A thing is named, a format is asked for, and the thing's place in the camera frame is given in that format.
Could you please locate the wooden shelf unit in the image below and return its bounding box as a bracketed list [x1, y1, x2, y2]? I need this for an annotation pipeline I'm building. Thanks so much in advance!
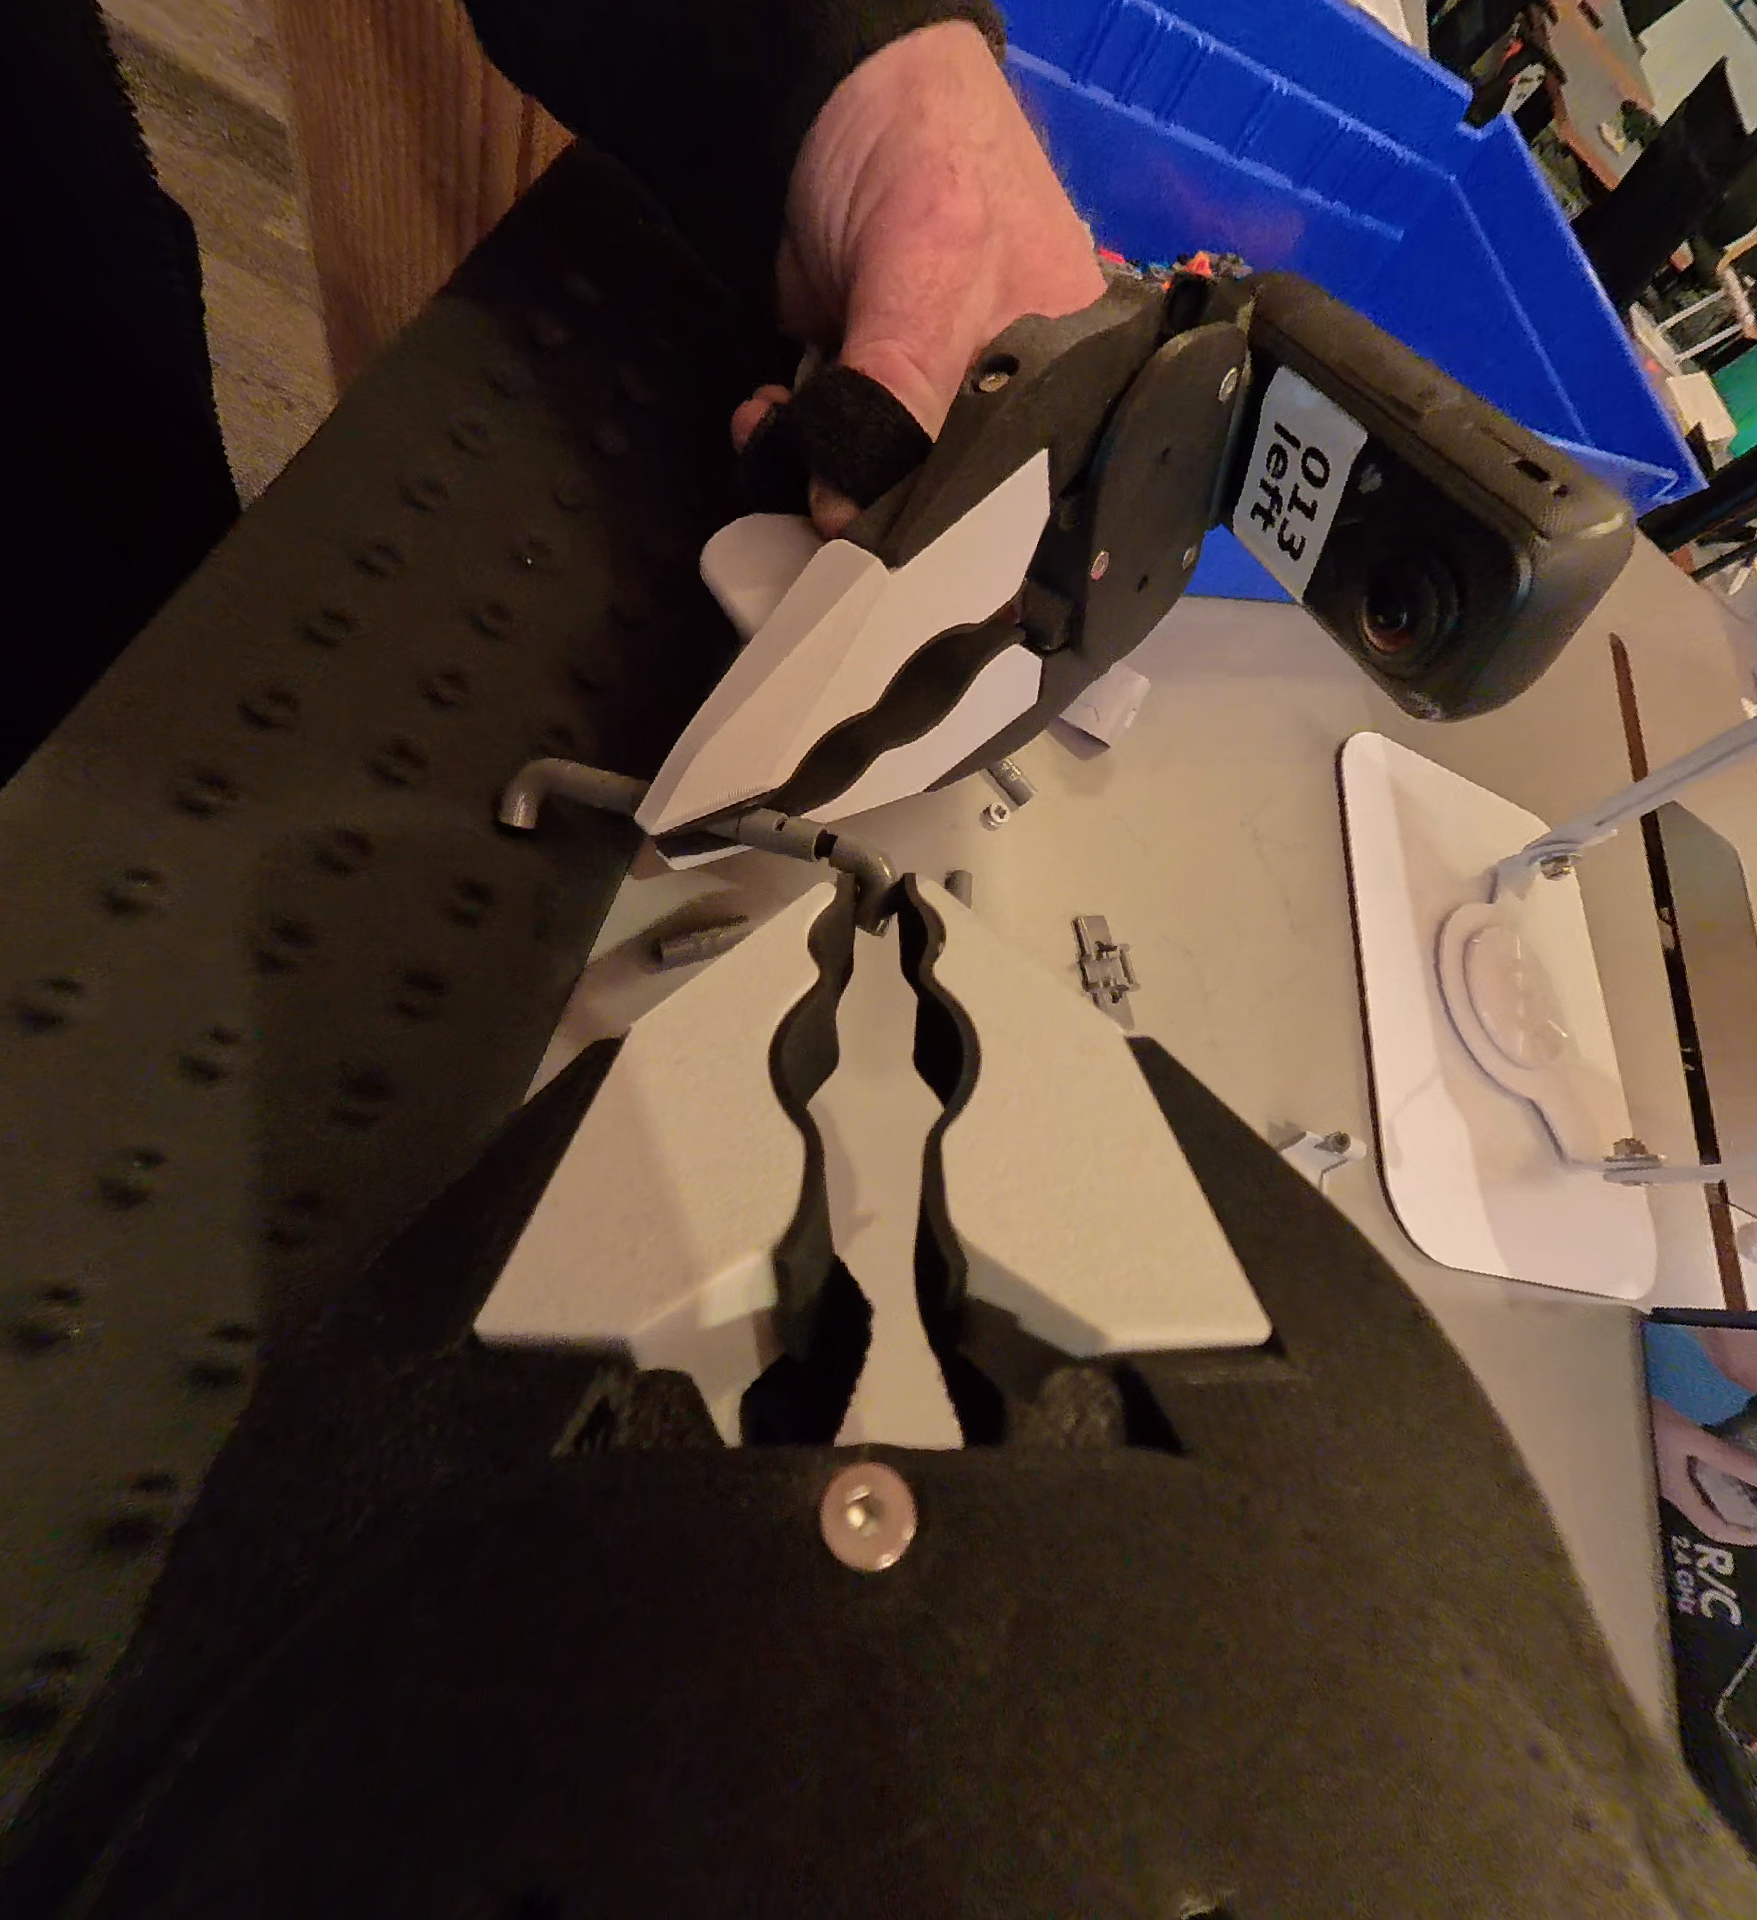
[278, 0, 581, 391]

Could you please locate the person's left hand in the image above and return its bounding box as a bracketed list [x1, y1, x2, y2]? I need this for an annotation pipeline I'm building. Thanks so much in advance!
[734, 24, 1119, 483]

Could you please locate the dark grey connector plate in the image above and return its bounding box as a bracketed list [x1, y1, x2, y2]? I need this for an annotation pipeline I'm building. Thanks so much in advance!
[1073, 915, 1149, 1011]

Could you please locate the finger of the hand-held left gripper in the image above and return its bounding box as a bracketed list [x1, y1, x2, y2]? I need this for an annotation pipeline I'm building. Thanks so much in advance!
[653, 640, 1084, 872]
[639, 453, 1055, 833]

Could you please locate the blue plastic bin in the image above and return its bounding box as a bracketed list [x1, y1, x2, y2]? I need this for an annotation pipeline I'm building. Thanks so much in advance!
[999, 0, 1711, 602]

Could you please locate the black perforated pad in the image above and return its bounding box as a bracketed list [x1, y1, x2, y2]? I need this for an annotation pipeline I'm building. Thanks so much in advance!
[0, 152, 818, 1878]

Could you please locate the white stand base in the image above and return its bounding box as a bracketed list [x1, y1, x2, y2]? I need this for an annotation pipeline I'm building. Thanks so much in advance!
[1336, 675, 1757, 1307]

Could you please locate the person's left forearm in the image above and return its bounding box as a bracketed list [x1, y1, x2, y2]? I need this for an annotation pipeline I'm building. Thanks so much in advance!
[460, 0, 1014, 188]

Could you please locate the dark grey axle pin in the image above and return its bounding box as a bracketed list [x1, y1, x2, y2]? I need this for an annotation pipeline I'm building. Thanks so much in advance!
[714, 806, 904, 896]

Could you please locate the cluster of small grey connectors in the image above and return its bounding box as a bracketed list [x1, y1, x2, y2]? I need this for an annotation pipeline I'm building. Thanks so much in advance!
[648, 766, 1036, 969]

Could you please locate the light grey ribbed panel piece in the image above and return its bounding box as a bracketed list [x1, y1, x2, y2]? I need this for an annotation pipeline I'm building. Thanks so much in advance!
[1059, 667, 1153, 746]

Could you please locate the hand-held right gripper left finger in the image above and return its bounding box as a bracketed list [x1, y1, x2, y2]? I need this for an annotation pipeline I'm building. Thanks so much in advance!
[473, 880, 855, 1449]

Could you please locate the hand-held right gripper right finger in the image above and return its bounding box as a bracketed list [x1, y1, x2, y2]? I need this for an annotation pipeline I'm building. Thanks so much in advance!
[879, 880, 1270, 1449]

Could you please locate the blue robot kit box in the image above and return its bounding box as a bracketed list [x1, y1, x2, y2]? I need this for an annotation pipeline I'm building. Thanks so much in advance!
[1644, 1307, 1757, 1920]

